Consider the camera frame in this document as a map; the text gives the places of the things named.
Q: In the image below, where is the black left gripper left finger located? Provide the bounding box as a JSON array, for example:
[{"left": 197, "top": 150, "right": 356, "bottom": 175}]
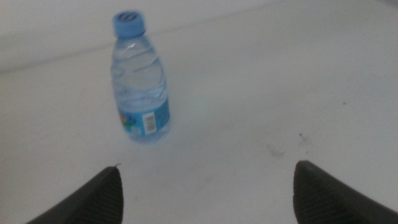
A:
[{"left": 26, "top": 164, "right": 124, "bottom": 224}]

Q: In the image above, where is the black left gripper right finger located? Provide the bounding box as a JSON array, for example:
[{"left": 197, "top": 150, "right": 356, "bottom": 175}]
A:
[{"left": 293, "top": 160, "right": 398, "bottom": 224}]

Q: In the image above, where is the clear water bottle blue cap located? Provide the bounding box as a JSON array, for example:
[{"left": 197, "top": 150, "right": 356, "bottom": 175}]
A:
[{"left": 111, "top": 11, "right": 171, "bottom": 144}]

